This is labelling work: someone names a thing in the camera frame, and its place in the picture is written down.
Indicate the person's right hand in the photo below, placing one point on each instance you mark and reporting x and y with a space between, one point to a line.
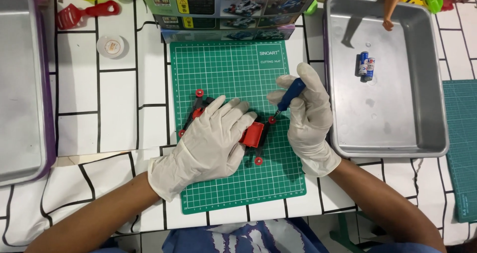
311 126

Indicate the person's left hand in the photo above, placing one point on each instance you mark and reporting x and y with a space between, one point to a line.
205 145

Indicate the black red toy car chassis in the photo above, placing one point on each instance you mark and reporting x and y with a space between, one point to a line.
254 134

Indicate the blue white battery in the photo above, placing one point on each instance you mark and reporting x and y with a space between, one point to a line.
363 61
370 70

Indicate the large steel tray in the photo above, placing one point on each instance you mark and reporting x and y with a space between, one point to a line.
395 115

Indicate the white black lined tablecloth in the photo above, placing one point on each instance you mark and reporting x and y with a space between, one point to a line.
119 133

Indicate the blue white patterned clothing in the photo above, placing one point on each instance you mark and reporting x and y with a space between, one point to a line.
242 238

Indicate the small green plastic toy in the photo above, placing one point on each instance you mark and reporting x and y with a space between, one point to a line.
311 7

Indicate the large toy car box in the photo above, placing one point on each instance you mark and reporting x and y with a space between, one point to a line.
208 1

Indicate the doll leg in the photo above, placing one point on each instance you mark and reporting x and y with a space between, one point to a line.
393 7

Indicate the dark green cutting mat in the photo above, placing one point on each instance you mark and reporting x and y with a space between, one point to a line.
462 145

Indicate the green toy ball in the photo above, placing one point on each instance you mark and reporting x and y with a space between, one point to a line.
434 2

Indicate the red toy spatula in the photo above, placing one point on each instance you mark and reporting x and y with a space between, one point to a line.
85 12

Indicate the steel tray with purple rim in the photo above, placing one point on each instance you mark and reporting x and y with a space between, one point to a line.
18 96

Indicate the green metal frame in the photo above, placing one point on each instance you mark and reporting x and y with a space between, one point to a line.
346 234

